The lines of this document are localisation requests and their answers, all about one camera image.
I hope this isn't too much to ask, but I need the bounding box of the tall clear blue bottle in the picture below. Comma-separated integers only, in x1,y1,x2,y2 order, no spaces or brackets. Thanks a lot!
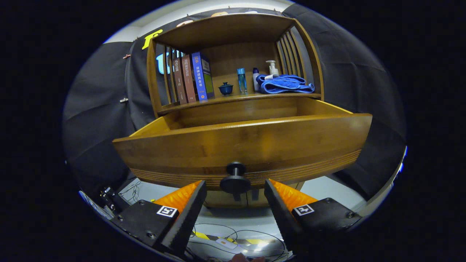
237,68,248,95

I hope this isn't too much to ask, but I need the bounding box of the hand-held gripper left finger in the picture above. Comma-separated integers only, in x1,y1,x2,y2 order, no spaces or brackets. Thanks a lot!
109,180,208,257

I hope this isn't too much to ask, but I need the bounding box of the black floor cable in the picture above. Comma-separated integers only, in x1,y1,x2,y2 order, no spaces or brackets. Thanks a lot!
189,223,289,261

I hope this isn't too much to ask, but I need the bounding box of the white pump bottle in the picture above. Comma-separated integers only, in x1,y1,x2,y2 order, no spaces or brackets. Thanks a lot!
265,60,280,77

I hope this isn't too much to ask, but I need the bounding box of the wooden countertop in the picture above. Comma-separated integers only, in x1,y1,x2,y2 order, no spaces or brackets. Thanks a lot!
157,92,322,114

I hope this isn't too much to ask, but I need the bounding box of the folded blue towel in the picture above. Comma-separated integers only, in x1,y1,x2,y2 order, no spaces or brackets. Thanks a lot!
256,74,315,94

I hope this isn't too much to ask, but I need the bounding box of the reddish brown book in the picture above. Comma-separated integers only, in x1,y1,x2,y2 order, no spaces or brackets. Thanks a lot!
181,55,199,103

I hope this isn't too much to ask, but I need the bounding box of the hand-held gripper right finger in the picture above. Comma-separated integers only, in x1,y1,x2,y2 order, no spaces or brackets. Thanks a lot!
264,178,363,255

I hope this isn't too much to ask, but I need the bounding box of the blue book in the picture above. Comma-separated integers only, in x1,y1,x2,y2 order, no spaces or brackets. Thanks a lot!
191,52,215,102

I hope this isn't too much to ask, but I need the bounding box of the yellow black floor tape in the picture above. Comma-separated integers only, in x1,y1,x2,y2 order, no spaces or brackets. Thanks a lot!
193,231,278,246

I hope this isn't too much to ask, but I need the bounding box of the wooden drawer with black knob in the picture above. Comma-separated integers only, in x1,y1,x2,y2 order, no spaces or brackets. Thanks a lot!
113,98,373,195

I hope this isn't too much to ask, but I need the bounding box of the small white floor device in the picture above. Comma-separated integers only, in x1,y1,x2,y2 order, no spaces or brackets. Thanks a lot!
216,238,239,250

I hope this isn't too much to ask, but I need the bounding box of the wooden cabinet door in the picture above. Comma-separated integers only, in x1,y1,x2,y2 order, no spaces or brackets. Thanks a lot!
247,181,305,208
205,189,248,209

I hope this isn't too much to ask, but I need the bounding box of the wooden cabinet with slatted hutch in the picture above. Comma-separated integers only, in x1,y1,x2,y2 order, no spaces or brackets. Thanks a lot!
146,13,324,209

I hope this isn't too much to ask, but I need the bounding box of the dark brown book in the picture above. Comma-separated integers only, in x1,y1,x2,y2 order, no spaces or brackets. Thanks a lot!
171,58,188,105

